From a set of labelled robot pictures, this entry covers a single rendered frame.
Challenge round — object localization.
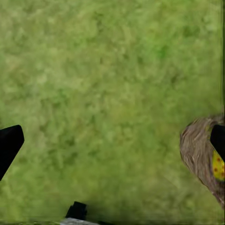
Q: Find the wicker basket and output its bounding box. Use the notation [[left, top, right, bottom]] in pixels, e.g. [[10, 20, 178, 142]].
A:
[[179, 112, 225, 210]]

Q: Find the easter egg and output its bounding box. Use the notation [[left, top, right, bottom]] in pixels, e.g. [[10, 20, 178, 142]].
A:
[[213, 149, 225, 180]]

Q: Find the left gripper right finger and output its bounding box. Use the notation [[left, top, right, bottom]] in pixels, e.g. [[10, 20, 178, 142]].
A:
[[210, 124, 225, 162]]

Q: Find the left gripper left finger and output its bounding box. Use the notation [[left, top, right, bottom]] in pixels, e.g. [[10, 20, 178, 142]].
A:
[[0, 125, 24, 181]]

